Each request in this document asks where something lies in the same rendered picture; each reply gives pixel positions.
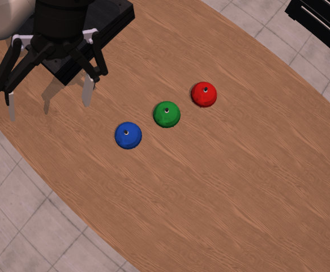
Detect blue dome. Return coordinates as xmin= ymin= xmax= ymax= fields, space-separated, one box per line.
xmin=115 ymin=122 xmax=142 ymax=150

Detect red dome bell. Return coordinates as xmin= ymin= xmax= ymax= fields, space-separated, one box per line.
xmin=191 ymin=82 xmax=217 ymax=108

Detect green dome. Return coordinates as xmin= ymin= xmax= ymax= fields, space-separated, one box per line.
xmin=153 ymin=101 xmax=181 ymax=128

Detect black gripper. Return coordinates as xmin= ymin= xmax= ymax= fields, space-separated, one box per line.
xmin=0 ymin=0 xmax=108 ymax=121

